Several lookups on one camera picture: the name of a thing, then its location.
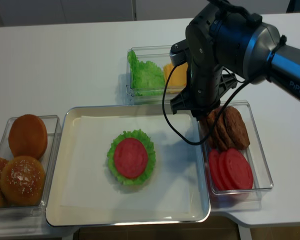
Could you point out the clear lettuce cheese container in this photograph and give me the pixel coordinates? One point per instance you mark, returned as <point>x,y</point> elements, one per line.
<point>160,55</point>

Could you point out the green lettuce leaves in container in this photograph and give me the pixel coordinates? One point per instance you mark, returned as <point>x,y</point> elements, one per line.
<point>147,77</point>

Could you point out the red tomato slice front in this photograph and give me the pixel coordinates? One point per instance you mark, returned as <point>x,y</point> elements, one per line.
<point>238,170</point>

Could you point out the red tomato slice back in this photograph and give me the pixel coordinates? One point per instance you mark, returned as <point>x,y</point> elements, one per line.
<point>213,161</point>

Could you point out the white rectangular serving tray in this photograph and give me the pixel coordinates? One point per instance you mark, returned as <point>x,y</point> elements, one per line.
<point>59,215</point>

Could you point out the clear patty tomato container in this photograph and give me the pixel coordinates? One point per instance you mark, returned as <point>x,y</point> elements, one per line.
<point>254,155</point>

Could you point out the brown meat patty front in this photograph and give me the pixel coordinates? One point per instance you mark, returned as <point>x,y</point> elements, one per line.
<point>236,128</point>

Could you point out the brown meat patty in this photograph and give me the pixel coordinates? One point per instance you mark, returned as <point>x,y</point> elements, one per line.
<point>219,143</point>
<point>223,132</point>
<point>205,130</point>
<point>236,128</point>

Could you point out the plain brown bun bottom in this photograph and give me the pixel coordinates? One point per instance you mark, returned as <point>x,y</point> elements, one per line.
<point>28,137</point>

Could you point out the clear bun container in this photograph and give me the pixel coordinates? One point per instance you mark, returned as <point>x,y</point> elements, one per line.
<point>48,161</point>

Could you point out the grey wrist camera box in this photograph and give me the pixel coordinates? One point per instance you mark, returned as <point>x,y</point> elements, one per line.
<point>179,53</point>

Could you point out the white paper tray liner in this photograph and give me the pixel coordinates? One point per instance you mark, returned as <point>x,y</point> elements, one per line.
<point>90,183</point>

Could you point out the red tomato slice on tray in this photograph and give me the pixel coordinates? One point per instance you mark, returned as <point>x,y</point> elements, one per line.
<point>130,158</point>

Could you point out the red tomato slice middle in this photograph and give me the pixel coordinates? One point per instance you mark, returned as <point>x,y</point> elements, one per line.
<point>227,184</point>

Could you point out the yellow cheese slices stack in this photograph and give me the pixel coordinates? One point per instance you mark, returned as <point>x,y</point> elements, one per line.
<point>178,79</point>

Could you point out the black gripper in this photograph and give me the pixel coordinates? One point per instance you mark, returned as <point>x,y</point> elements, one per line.
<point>203,91</point>

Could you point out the sesame bun top front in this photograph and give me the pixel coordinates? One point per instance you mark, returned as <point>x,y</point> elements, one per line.
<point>22,181</point>

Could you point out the green lettuce leaf on tray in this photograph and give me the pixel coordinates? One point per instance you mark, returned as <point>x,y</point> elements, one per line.
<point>148,144</point>

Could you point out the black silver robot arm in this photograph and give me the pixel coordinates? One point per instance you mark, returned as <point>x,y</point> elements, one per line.
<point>225,36</point>

